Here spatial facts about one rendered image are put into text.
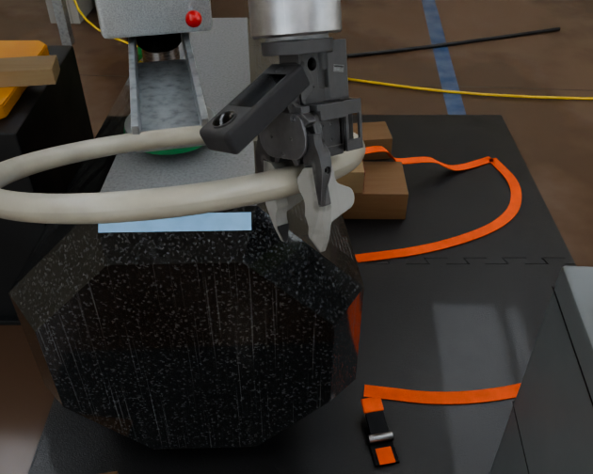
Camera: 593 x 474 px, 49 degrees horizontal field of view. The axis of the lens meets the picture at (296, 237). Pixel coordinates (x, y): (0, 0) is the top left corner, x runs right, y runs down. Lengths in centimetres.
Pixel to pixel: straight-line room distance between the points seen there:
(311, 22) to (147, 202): 23
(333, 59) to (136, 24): 75
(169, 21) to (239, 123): 79
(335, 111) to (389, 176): 207
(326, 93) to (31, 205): 31
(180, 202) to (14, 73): 153
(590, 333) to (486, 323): 116
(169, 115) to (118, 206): 57
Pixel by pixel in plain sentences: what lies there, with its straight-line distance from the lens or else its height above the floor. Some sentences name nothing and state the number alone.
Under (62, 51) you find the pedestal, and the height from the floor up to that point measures 74.
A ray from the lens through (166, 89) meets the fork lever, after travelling 128.
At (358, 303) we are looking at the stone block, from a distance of 155.
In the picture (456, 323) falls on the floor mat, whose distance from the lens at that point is 231.
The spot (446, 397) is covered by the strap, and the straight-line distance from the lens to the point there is 209.
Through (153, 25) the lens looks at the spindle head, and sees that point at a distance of 138.
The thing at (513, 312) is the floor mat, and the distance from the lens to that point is 240.
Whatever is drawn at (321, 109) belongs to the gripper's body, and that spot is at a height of 135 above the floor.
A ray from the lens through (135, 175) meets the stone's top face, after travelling 150.
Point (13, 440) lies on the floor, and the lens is 214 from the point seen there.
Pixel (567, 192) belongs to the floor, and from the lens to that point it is 309.
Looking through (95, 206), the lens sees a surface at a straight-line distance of 64.
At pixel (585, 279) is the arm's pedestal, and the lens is 129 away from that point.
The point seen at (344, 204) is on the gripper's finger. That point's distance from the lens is 68.
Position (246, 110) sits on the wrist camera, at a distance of 62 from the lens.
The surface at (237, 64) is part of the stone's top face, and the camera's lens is 197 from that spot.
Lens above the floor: 166
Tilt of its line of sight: 40 degrees down
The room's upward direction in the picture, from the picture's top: straight up
